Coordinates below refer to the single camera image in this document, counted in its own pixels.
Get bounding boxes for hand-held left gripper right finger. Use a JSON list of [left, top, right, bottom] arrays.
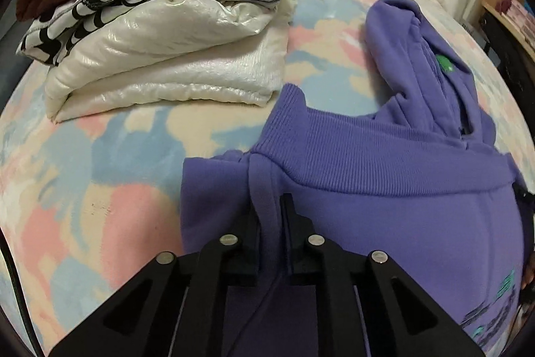
[[280, 193, 464, 357]]

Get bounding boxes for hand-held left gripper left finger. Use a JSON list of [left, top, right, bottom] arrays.
[[50, 210, 262, 357]]

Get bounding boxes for purple zip hoodie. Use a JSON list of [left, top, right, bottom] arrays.
[[180, 0, 535, 357]]

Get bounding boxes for pastel patterned bedspread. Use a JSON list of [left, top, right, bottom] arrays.
[[0, 0, 535, 357]]

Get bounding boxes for folded white puffy jacket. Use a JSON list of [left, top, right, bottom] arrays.
[[44, 0, 315, 124]]

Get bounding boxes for black bag under shelf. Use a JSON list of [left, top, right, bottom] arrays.
[[478, 6, 535, 107]]

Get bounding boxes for wooden shelf unit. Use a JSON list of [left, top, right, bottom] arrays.
[[480, 0, 535, 61]]

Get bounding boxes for pink mini drawer boxes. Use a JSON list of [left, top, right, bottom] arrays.
[[502, 0, 535, 27]]

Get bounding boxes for black cable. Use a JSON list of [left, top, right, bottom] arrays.
[[0, 232, 44, 347]]

